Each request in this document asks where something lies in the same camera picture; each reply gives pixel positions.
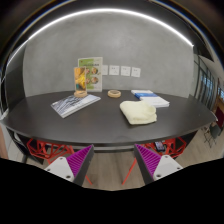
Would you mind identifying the wooden ring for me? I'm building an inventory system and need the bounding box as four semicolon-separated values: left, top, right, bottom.
107;89;122;99

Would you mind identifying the blue and white booklet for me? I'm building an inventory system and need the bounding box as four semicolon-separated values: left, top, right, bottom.
130;89;158;100

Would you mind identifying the red wireframe stool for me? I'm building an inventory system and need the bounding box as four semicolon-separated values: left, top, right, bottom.
26;138;94;186
121;136;188;186

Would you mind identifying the grey photo magazine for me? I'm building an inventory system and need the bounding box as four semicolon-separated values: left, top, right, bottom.
50;93;102;119

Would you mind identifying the curved ceiling light strip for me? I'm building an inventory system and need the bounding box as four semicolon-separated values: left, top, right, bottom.
8;8;194;64

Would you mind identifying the green menu sign stand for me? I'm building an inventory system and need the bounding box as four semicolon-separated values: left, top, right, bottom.
77;56;104;93

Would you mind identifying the white book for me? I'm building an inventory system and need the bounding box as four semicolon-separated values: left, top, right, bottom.
138;95;170;109

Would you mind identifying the orange sign on wooden base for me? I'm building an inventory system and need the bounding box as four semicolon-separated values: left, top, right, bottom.
73;66;89;99

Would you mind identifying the dark-framed glass partition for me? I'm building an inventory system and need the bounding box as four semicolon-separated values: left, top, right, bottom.
192;46;224;111

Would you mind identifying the cream knitted towel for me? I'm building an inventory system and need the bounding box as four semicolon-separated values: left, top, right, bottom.
119;100;158;126

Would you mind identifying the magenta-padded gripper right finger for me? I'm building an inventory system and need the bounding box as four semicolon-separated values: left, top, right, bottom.
133;143;184;185

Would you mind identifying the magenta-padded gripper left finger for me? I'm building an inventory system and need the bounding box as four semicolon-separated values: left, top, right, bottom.
43;144;95;187

